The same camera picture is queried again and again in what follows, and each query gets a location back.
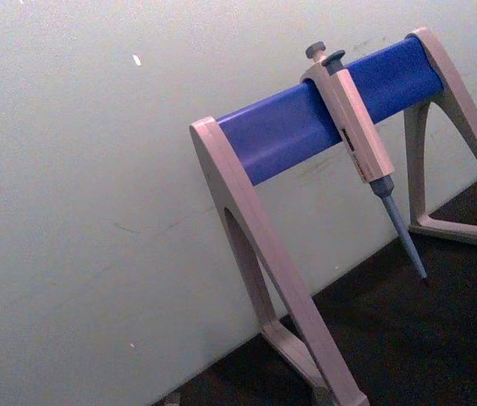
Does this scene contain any grey stand with blue bar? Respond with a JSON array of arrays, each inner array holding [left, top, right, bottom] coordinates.
[[189, 26, 477, 406]]

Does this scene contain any pale grey pipette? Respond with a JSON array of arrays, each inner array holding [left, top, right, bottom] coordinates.
[[299, 41, 430, 289]]

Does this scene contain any black table cloth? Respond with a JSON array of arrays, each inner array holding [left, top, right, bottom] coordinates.
[[151, 158, 477, 406]]

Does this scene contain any plain pale wall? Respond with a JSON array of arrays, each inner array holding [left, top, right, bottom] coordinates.
[[0, 0, 477, 406]]

